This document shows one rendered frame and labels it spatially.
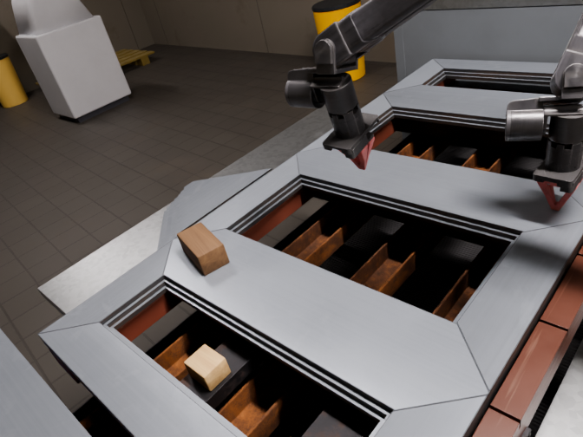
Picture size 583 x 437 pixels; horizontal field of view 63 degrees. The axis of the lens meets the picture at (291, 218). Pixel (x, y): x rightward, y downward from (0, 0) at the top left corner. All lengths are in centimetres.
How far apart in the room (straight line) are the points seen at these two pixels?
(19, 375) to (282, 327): 47
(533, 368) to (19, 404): 80
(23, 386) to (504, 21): 167
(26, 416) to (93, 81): 473
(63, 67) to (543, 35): 443
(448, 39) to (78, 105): 415
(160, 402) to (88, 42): 484
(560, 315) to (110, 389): 72
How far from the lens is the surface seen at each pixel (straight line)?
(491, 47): 187
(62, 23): 538
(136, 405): 82
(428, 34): 196
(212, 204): 134
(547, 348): 81
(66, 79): 534
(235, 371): 89
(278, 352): 82
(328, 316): 82
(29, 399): 94
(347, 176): 119
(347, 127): 87
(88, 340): 98
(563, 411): 93
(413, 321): 80
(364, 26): 80
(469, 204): 105
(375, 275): 113
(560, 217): 102
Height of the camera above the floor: 143
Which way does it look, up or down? 33 degrees down
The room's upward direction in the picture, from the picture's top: 14 degrees counter-clockwise
